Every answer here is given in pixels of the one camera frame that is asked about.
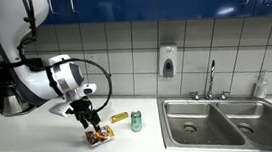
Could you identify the white wall outlet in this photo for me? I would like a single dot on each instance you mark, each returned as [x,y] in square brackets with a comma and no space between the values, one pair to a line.
[91,56]

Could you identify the yellow snack bar packet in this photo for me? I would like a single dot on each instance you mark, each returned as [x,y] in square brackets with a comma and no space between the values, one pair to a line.
[119,117]

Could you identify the Fritos chip packet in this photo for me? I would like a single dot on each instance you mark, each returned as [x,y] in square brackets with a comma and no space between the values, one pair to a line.
[103,136]

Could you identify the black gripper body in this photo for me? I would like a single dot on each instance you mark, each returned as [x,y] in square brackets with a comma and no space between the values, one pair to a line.
[80,108]

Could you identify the chrome faucet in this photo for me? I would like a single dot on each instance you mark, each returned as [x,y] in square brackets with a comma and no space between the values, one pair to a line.
[211,79]

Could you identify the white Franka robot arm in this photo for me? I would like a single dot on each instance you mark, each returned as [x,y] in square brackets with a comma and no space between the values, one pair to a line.
[26,80]

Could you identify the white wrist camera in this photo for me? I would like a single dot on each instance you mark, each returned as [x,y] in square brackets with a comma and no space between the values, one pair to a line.
[59,110]

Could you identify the black coffee maker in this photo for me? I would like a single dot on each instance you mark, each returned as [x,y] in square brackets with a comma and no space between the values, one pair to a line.
[4,77]

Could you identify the green soda can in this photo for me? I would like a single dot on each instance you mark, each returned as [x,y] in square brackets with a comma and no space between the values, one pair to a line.
[136,122]

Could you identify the white wall soap dispenser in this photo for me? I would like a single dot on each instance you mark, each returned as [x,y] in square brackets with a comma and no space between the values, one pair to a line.
[168,59]

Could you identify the stainless steel coffee carafe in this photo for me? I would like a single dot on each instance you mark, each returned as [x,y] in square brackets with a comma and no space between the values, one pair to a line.
[11,103]

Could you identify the clear soap bottle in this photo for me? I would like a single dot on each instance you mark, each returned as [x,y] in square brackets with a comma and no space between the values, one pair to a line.
[261,87]

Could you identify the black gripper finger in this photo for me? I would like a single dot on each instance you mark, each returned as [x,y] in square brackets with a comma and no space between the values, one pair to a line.
[84,121]
[96,123]

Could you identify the stainless steel double sink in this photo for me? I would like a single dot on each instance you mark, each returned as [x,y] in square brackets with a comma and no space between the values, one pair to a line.
[214,125]

